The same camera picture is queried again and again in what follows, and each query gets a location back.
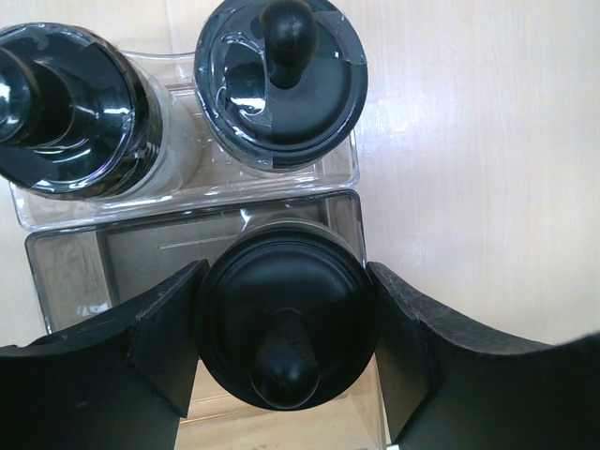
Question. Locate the amber plastic tray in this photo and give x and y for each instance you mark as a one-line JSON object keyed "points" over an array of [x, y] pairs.
{"points": [[218, 420]]}

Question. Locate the glossy black-lid jar white powder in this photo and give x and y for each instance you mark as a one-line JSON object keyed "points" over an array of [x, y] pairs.
{"points": [[81, 122]]}

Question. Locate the smoky grey plastic tray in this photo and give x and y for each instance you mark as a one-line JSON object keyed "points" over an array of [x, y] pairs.
{"points": [[81, 272]]}

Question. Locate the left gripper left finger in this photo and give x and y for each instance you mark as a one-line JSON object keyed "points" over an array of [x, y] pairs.
{"points": [[120, 380]]}

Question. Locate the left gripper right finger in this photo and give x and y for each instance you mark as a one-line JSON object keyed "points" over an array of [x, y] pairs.
{"points": [[451, 382]]}

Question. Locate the taped black-lid jar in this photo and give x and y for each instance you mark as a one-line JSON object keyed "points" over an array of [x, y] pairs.
{"points": [[280, 83]]}

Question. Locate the clear plastic tray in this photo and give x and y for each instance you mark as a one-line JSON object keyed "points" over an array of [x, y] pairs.
{"points": [[219, 178]]}

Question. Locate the black-lid jar brown spice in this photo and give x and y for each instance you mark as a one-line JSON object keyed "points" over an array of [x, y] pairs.
{"points": [[287, 317]]}

